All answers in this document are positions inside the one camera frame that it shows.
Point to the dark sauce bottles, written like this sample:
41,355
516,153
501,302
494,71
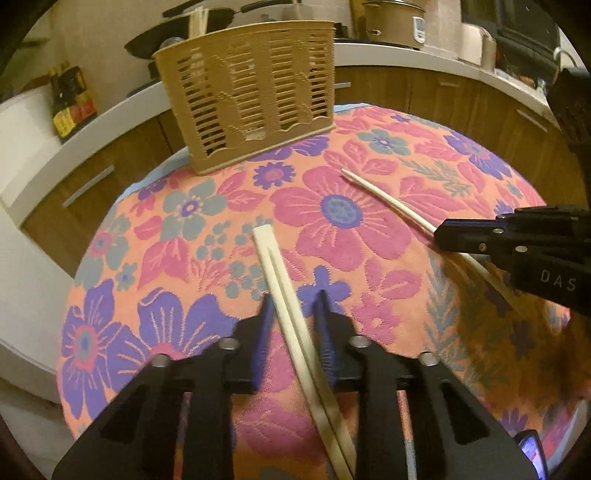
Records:
72,104

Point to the white chopstick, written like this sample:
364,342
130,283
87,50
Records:
318,364
300,341
472,263

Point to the wooden kitchen cabinets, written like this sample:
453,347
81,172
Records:
62,206

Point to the white kitchen countertop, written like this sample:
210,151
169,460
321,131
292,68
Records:
173,266

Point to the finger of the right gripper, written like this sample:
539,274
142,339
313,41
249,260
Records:
473,246
467,231

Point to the tan plastic utensil basket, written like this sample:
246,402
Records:
242,91

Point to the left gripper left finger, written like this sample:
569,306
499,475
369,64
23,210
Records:
249,361

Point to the metal spoon in basket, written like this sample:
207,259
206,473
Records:
170,41

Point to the brown rice cooker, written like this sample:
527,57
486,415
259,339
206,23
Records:
398,23

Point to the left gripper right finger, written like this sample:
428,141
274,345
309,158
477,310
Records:
334,330

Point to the black frying pan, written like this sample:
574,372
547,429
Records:
179,23

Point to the phone screen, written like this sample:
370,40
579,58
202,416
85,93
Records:
530,444

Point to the floral pink tablecloth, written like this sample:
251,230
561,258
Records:
172,266

